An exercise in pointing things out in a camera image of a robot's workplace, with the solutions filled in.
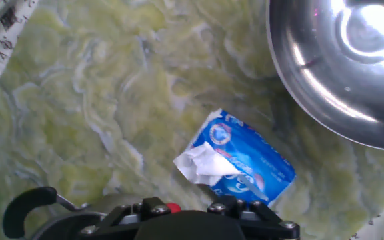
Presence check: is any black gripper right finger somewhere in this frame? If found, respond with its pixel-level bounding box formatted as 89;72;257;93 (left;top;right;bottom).
207;195;301;240

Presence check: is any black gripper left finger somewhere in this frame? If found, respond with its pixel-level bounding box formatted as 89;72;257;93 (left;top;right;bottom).
78;196;173;240

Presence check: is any black red-tipped tool handle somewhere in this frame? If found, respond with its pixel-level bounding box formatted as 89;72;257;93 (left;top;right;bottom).
165;202;182;214

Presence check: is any steel mixing bowl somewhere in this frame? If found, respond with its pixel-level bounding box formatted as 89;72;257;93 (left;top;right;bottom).
265;0;384;153

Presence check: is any blue tissue pack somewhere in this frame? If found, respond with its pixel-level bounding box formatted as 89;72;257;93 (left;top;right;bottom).
173;108;297;207

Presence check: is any green marble patterned mat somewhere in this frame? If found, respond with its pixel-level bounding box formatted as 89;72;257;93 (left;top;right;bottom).
0;0;384;240

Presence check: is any steel pot with black handles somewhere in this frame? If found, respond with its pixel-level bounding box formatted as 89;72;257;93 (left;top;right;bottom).
2;185;153;240

